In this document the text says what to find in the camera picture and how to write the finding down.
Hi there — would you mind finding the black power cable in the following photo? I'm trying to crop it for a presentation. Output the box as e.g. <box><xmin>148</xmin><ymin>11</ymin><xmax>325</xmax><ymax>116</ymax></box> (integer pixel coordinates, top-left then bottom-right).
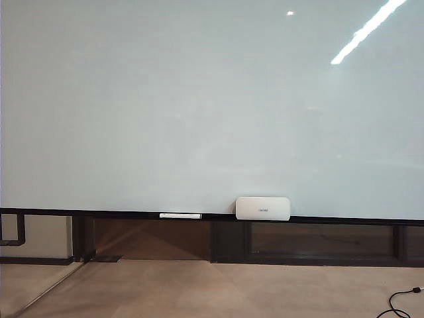
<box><xmin>374</xmin><ymin>286</ymin><xmax>424</xmax><ymax>318</ymax></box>

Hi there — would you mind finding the white marker with black cap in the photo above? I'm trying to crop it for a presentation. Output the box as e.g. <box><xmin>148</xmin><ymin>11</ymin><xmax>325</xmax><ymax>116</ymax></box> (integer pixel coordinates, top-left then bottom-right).
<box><xmin>158</xmin><ymin>212</ymin><xmax>213</xmax><ymax>221</ymax></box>

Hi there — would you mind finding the brown wooden panel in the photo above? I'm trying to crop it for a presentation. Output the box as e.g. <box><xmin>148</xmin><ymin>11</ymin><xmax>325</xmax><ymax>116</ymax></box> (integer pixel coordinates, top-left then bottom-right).
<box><xmin>94</xmin><ymin>218</ymin><xmax>213</xmax><ymax>260</ymax></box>

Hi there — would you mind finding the white glass whiteboard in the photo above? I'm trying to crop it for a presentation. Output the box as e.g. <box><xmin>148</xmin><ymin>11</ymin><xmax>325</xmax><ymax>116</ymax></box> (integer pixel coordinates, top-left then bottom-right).
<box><xmin>0</xmin><ymin>0</ymin><xmax>424</xmax><ymax>220</ymax></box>

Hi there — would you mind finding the white whiteboard eraser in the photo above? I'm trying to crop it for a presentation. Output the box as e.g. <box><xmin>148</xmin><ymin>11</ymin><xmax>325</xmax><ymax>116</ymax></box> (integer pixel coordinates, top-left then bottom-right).
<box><xmin>235</xmin><ymin>196</ymin><xmax>292</xmax><ymax>221</ymax></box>

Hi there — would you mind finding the dark door post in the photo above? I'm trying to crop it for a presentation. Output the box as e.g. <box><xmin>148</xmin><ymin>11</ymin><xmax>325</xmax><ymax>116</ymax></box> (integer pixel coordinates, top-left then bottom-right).
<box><xmin>72</xmin><ymin>215</ymin><xmax>97</xmax><ymax>262</ymax></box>

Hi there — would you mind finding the dark framed glass partition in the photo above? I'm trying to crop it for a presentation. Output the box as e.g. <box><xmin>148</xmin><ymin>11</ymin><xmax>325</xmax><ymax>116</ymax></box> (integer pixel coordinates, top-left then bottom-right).
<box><xmin>210</xmin><ymin>220</ymin><xmax>424</xmax><ymax>266</ymax></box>

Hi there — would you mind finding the black pipe bracket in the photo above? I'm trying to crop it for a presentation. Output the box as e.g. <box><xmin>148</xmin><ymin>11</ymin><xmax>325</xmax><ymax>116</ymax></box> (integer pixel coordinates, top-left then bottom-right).
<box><xmin>0</xmin><ymin>213</ymin><xmax>26</xmax><ymax>246</ymax></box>

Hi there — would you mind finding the black baseboard strip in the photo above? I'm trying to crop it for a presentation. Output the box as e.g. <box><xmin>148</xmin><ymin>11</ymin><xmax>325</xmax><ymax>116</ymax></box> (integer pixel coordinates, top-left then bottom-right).
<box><xmin>0</xmin><ymin>256</ymin><xmax>74</xmax><ymax>266</ymax></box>

